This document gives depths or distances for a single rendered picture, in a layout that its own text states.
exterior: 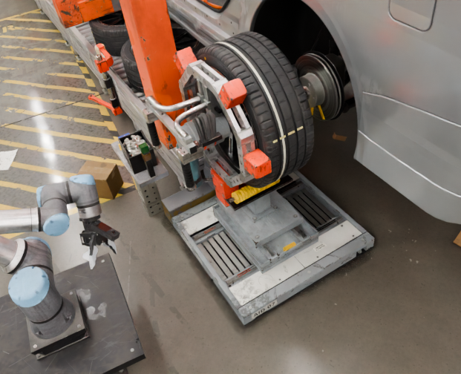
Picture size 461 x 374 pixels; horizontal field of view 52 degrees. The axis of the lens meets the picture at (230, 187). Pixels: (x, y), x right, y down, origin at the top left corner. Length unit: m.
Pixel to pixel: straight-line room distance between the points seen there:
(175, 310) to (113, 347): 0.49
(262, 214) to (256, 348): 0.67
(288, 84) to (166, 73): 0.69
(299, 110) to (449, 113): 0.58
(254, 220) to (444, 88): 1.27
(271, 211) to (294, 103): 0.81
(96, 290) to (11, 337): 0.40
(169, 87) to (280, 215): 0.87
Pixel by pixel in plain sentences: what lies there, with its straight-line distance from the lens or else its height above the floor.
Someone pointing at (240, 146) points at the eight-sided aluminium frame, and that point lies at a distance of 1.83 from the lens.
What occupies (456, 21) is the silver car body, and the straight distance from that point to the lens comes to 1.46.
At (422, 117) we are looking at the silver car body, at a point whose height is 1.12.
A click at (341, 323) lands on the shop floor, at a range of 2.40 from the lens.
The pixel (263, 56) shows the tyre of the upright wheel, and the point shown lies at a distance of 1.90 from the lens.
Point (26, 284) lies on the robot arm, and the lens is 2.01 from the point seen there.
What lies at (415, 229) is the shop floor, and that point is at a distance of 2.80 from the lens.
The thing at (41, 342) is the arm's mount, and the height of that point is 0.37.
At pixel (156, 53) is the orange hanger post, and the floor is 1.07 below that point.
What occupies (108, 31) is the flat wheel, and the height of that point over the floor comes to 0.50.
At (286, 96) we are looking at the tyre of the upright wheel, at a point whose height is 1.05.
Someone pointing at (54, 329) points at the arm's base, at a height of 0.41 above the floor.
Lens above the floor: 2.08
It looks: 44 degrees down
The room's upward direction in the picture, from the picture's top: 9 degrees counter-clockwise
